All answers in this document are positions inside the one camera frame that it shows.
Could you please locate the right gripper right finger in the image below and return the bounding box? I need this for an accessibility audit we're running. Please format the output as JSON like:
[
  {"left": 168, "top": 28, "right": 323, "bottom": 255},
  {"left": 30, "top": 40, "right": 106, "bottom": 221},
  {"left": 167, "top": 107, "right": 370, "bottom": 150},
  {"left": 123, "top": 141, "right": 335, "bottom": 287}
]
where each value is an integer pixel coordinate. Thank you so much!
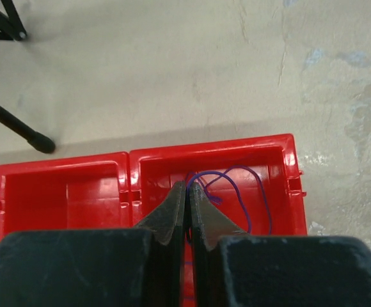
[{"left": 189, "top": 184, "right": 371, "bottom": 306}]

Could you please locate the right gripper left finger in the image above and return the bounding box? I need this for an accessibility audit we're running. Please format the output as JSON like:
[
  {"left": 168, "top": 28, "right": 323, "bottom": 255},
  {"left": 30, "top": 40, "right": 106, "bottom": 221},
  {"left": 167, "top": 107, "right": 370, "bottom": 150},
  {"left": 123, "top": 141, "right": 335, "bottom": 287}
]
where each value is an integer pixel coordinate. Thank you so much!
[{"left": 0, "top": 181, "right": 186, "bottom": 306}]

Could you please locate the purple wire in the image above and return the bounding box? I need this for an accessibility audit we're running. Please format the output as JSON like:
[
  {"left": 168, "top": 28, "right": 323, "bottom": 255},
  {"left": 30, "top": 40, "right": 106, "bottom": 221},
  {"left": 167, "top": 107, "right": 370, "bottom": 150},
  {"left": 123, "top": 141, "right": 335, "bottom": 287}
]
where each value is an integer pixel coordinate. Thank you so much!
[{"left": 182, "top": 164, "right": 273, "bottom": 301}]

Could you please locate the red plastic bin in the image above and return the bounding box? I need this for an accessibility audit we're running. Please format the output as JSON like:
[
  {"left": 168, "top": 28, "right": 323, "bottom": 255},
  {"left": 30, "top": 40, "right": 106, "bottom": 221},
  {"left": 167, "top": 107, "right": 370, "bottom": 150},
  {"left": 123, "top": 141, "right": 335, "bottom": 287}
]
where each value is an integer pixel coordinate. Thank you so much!
[
  {"left": 129, "top": 134, "right": 307, "bottom": 306},
  {"left": 0, "top": 152, "right": 133, "bottom": 240}
]

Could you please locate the black music stand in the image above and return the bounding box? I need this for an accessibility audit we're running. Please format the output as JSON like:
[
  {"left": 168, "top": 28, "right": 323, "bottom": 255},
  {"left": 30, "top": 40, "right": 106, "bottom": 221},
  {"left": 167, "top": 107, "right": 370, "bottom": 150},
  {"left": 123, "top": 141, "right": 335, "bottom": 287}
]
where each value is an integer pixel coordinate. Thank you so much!
[{"left": 0, "top": 1, "right": 56, "bottom": 154}]

